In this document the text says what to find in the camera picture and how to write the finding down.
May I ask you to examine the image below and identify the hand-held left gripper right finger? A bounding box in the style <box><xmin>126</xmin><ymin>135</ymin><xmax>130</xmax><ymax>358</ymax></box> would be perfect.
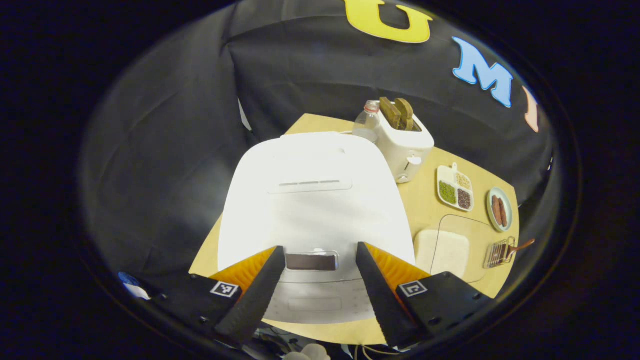
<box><xmin>356</xmin><ymin>242</ymin><xmax>493</xmax><ymax>348</ymax></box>

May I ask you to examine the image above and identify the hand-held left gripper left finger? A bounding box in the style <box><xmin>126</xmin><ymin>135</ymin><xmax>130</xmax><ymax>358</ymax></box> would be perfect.
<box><xmin>150</xmin><ymin>245</ymin><xmax>287</xmax><ymax>346</ymax></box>

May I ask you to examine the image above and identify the white rice tray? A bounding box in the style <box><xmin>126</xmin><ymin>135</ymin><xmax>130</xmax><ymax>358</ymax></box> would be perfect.
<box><xmin>414</xmin><ymin>229</ymin><xmax>471</xmax><ymax>281</ymax></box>

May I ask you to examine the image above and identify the white rice cooker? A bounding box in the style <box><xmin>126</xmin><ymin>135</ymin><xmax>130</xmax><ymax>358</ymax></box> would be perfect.
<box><xmin>217</xmin><ymin>131</ymin><xmax>417</xmax><ymax>325</ymax></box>

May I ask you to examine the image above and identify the metal wire chopstick holder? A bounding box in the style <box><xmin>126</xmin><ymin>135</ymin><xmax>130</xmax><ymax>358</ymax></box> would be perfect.
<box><xmin>483</xmin><ymin>236</ymin><xmax>518</xmax><ymax>270</ymax></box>

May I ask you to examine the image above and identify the brown wooden spoon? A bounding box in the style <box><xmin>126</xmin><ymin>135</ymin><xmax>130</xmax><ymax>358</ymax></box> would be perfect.
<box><xmin>505</xmin><ymin>238</ymin><xmax>536</xmax><ymax>262</ymax></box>

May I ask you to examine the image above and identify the clear plastic tray lid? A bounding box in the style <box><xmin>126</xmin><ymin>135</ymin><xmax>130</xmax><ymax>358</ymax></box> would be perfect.
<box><xmin>431</xmin><ymin>214</ymin><xmax>502</xmax><ymax>285</ymax></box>

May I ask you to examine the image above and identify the blue and white object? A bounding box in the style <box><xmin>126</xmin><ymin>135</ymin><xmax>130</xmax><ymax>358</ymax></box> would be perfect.
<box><xmin>118</xmin><ymin>271</ymin><xmax>151</xmax><ymax>301</ymax></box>

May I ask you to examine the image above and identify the white divided grain dish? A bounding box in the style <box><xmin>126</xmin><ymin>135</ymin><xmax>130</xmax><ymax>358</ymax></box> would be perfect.
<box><xmin>436</xmin><ymin>162</ymin><xmax>475</xmax><ymax>213</ymax></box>

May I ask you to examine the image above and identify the pale green plate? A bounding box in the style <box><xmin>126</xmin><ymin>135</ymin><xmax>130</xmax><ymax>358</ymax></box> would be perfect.
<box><xmin>486</xmin><ymin>186</ymin><xmax>514</xmax><ymax>233</ymax></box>

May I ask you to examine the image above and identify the white toaster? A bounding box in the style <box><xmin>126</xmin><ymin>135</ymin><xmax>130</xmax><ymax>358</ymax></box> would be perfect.
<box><xmin>375</xmin><ymin>97</ymin><xmax>436</xmax><ymax>184</ymax></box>

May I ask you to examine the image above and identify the black backdrop cloth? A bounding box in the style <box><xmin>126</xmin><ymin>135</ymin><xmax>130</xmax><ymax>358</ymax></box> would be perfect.
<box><xmin>82</xmin><ymin>0</ymin><xmax>556</xmax><ymax>281</ymax></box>

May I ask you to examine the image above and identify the clear plastic bottle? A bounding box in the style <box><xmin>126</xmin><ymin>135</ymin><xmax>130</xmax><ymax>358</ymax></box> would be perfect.
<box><xmin>351</xmin><ymin>100</ymin><xmax>382</xmax><ymax>145</ymax></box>

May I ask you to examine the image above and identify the brown toast slice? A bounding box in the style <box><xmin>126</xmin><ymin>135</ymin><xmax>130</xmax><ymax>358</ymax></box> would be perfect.
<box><xmin>379</xmin><ymin>96</ymin><xmax>403</xmax><ymax>130</ymax></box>
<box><xmin>395</xmin><ymin>98</ymin><xmax>415</xmax><ymax>132</ymax></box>

